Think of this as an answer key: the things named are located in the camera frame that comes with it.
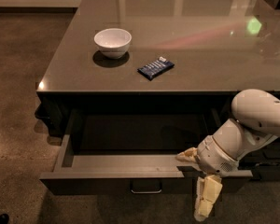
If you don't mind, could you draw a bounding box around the white ceramic bowl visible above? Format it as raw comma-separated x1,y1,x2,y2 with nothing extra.
93,28,132,59

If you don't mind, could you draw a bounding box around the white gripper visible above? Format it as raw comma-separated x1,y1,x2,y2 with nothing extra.
175,135,238,222

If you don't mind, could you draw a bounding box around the blue snack packet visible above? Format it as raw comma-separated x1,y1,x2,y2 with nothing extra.
137,57,175,81

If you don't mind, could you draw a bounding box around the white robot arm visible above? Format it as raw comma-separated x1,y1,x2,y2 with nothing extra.
176,89,280,221

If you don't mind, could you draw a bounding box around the black shoe tip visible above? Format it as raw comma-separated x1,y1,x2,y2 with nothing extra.
0,214,9,224

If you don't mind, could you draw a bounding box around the dark drawer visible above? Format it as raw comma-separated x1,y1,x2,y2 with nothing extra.
242,165,280,182
39,107,254,196
240,139,280,167

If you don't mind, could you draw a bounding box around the dark cabinet island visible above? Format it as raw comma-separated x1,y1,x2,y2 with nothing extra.
37,0,280,190

